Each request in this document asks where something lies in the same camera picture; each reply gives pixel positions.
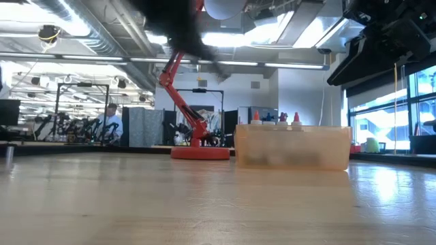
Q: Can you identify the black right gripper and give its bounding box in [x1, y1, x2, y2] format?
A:
[326, 0, 436, 87]

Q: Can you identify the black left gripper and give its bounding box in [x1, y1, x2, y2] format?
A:
[130, 0, 232, 80]

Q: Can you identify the long fluorescent light strip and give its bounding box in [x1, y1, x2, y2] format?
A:
[0, 50, 330, 71]

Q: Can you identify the grey cabinet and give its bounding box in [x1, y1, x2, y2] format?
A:
[237, 105, 279, 125]

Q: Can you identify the green object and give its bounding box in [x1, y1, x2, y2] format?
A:
[366, 137, 380, 154]

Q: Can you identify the red desk lamp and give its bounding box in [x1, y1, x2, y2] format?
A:
[159, 0, 247, 161]

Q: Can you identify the grey partition panel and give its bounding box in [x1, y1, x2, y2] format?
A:
[121, 107, 165, 148]

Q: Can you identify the black chair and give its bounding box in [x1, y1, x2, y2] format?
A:
[408, 118, 436, 156]

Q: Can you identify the orange translucent plastic bin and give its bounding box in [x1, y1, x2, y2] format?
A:
[233, 123, 354, 172]

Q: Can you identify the person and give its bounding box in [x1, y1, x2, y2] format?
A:
[96, 102, 124, 144]

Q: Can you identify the black monitor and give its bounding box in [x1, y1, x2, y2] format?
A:
[0, 99, 21, 126]

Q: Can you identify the black frame with camera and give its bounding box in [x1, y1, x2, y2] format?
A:
[175, 88, 225, 137]

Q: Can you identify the ribbed silver air duct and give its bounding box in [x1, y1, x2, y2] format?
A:
[30, 0, 159, 93]

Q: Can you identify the black camera with yellow cable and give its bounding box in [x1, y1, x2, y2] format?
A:
[37, 24, 62, 44]

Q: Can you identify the grey metal post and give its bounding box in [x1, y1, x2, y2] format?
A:
[5, 144, 15, 166]

